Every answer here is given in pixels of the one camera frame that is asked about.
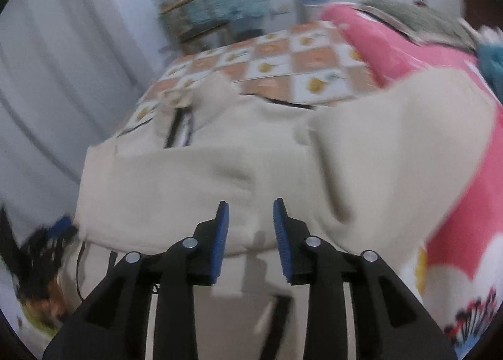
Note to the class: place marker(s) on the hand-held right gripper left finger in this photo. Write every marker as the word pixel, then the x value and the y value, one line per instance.
pixel 220 242

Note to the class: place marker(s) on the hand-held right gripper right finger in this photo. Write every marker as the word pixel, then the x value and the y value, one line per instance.
pixel 282 242

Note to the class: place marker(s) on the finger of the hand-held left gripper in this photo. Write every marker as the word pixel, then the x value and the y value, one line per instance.
pixel 63 226

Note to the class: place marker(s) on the cream jacket with black trim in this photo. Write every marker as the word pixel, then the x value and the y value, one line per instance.
pixel 196 179

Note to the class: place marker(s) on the white curtain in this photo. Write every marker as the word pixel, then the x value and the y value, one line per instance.
pixel 59 89

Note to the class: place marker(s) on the orange checkered bed sheet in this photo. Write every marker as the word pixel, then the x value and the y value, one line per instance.
pixel 275 65

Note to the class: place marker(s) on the wooden chair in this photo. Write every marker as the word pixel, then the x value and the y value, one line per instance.
pixel 184 30

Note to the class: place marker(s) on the pink floral blanket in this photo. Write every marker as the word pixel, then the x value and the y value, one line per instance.
pixel 393 49

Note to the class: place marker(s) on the white water dispenser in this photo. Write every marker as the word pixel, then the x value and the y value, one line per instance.
pixel 310 14

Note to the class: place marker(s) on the grey blanket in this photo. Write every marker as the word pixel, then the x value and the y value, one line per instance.
pixel 424 22

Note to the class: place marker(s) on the blue patterned cloth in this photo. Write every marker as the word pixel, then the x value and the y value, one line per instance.
pixel 491 65

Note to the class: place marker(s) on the small box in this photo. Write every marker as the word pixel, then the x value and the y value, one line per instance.
pixel 419 0

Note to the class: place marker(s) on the pale pink cloth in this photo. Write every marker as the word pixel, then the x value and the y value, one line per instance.
pixel 493 35

